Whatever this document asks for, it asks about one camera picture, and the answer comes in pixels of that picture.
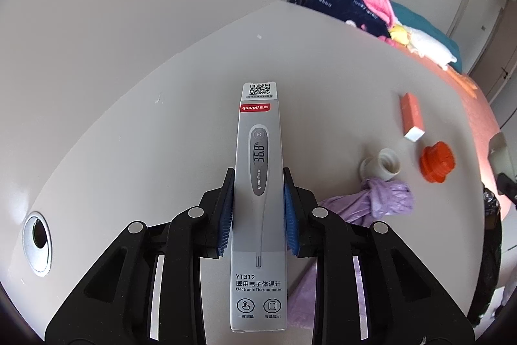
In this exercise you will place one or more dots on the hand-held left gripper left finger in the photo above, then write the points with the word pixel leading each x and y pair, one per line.
pixel 226 215

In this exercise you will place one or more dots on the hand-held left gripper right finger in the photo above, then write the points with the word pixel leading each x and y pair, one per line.
pixel 291 215

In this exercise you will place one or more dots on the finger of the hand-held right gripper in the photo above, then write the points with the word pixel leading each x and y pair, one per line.
pixel 507 187

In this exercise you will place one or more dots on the white thermometer box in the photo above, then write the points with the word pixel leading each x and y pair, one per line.
pixel 258 167

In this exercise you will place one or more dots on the pink bedspread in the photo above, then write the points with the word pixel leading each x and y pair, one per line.
pixel 484 118

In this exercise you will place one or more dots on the orange bottle cap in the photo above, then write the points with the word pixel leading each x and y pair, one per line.
pixel 436 163

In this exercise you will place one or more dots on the small orange white box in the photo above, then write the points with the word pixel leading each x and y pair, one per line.
pixel 412 114

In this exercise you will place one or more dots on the grey door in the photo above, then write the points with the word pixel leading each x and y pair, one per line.
pixel 480 5

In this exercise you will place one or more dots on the yellow duck plush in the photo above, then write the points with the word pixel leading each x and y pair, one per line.
pixel 398 33

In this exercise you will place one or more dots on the teal bed sheet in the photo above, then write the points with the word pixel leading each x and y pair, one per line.
pixel 420 19

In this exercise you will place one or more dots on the navy printed blanket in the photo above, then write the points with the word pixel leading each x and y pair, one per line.
pixel 343 1

